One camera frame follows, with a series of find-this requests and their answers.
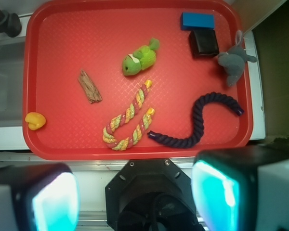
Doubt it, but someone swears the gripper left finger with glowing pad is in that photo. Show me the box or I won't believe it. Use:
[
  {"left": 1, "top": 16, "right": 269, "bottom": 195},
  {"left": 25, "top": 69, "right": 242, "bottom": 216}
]
[{"left": 0, "top": 163, "right": 80, "bottom": 231}]

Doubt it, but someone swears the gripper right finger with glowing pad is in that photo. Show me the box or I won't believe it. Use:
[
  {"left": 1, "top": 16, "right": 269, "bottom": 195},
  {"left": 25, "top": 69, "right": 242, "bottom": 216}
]
[{"left": 191, "top": 144, "right": 289, "bottom": 231}]

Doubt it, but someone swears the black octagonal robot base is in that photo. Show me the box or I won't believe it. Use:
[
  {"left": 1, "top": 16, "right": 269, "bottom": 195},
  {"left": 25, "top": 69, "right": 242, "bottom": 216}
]
[{"left": 105, "top": 159, "right": 205, "bottom": 231}]

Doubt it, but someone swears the brown wood chip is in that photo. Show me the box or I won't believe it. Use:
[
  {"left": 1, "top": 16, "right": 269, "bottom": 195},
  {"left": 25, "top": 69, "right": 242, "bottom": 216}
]
[{"left": 78, "top": 69, "right": 103, "bottom": 103}]

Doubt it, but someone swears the yellow rubber duck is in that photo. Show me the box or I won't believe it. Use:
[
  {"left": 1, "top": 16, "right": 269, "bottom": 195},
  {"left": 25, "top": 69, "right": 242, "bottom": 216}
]
[{"left": 25, "top": 112, "right": 46, "bottom": 130}]

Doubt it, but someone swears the grey plush mouse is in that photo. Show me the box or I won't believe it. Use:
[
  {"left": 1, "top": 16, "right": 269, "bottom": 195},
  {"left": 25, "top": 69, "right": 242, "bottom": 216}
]
[{"left": 217, "top": 30, "right": 257, "bottom": 87}]

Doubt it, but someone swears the red plastic tray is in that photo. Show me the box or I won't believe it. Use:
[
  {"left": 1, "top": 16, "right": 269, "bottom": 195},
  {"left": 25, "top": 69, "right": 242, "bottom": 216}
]
[{"left": 23, "top": 0, "right": 253, "bottom": 160}]

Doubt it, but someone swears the clear plastic bin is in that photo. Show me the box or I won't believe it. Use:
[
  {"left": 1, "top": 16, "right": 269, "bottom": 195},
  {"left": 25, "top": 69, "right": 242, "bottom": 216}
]
[{"left": 0, "top": 42, "right": 25, "bottom": 125}]

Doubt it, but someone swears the black rectangular block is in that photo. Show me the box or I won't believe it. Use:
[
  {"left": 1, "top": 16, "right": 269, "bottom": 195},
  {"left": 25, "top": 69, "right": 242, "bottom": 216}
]
[{"left": 188, "top": 29, "right": 219, "bottom": 58}]

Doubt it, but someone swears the green plush fish toy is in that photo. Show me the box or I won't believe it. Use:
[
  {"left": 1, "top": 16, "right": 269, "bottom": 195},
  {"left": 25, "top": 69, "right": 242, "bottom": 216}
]
[{"left": 121, "top": 38, "right": 160, "bottom": 76}]

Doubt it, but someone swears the blue rectangular block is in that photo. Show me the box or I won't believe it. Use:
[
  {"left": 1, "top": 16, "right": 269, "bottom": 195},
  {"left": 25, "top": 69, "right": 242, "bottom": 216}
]
[{"left": 181, "top": 12, "right": 215, "bottom": 30}]

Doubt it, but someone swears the black clamp knob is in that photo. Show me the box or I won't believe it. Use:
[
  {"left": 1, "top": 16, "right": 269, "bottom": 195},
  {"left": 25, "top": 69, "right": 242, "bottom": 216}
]
[{"left": 0, "top": 10, "right": 22, "bottom": 38}]

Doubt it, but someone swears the dark purple rope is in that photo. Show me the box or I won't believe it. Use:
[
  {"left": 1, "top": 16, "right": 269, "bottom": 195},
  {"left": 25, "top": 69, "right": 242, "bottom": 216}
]
[{"left": 147, "top": 93, "right": 245, "bottom": 148}]

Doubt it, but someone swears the multicolour twisted rope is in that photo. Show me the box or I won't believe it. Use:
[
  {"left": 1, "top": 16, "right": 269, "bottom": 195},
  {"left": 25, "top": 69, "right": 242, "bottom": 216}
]
[{"left": 102, "top": 79, "right": 156, "bottom": 152}]

